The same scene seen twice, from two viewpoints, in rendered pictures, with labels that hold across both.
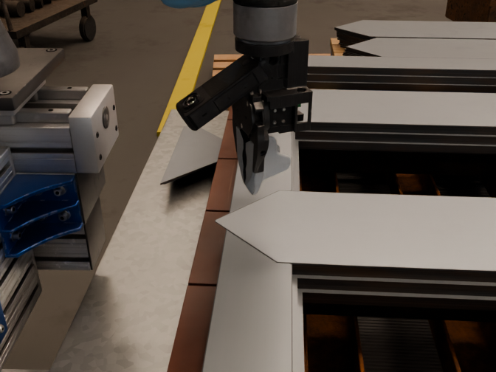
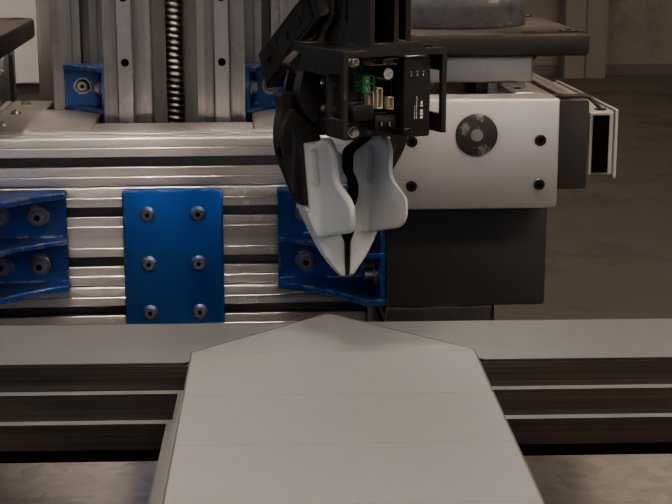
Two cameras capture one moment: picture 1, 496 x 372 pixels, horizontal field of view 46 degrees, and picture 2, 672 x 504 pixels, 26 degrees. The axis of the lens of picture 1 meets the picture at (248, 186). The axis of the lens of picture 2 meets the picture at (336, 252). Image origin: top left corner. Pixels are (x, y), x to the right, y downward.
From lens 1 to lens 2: 110 cm
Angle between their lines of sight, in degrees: 78
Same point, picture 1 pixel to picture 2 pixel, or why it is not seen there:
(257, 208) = (385, 336)
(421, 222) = (377, 467)
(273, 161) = (330, 198)
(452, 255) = (224, 488)
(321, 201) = (443, 381)
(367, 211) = (413, 419)
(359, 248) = (247, 409)
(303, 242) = (262, 368)
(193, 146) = not seen: outside the picture
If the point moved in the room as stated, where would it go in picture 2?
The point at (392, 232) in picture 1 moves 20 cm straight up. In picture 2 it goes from (322, 437) to (321, 57)
